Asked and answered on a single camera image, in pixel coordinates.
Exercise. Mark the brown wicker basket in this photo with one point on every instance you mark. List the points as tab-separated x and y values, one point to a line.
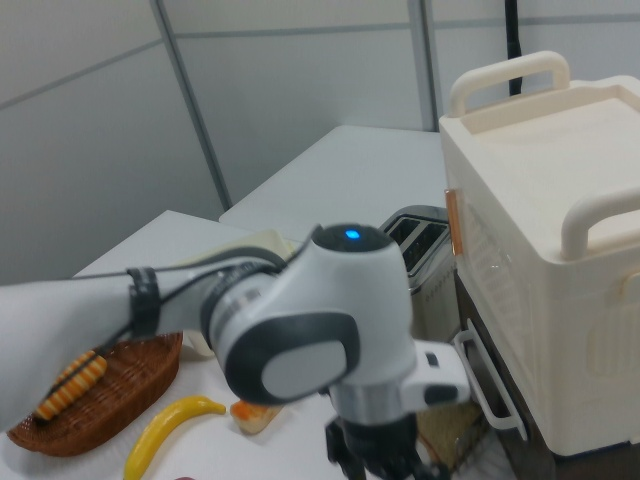
125	380

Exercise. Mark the brown bread slice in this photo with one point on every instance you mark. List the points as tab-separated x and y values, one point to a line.
450	425

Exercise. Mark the orange topped sushi piece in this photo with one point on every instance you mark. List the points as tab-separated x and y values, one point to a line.
255	415

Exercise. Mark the silver two-slot toaster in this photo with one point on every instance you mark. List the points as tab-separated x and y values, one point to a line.
432	295

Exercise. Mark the white open plastic box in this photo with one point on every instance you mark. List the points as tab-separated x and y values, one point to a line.
200	345

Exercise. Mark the copper cabinet latch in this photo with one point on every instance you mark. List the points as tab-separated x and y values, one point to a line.
454	222

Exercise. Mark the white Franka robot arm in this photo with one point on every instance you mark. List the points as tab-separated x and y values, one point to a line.
310	300

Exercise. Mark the yellow toy banana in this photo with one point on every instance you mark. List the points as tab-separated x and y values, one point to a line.
160	430

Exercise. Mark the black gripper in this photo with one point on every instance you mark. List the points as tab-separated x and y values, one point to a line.
382	442

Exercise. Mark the orange striped bread loaf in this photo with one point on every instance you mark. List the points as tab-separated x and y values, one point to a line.
75	382

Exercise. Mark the black background pole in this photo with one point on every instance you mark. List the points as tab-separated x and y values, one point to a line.
512	40

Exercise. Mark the large cream toy cabinet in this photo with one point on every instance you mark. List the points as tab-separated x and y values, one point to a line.
550	225

